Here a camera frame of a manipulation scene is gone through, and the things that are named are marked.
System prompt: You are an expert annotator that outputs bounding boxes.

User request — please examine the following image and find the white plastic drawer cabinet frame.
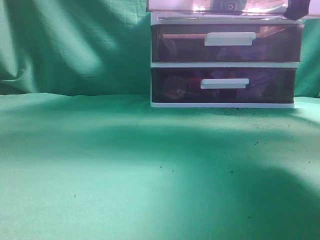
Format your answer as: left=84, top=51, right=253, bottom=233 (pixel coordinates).
left=150, top=12, right=303, bottom=108

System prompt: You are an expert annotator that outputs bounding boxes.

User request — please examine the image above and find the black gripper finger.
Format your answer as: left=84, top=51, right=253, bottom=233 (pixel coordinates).
left=284, top=0, right=310, bottom=21

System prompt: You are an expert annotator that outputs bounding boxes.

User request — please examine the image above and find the green cloth backdrop and cover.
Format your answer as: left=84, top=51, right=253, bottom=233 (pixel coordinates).
left=0, top=0, right=320, bottom=240

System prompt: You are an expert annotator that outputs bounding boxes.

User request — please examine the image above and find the purple translucent drawer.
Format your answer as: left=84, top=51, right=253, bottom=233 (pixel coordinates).
left=151, top=24, right=304, bottom=63
left=146, top=0, right=320, bottom=19
left=151, top=67, right=296, bottom=104

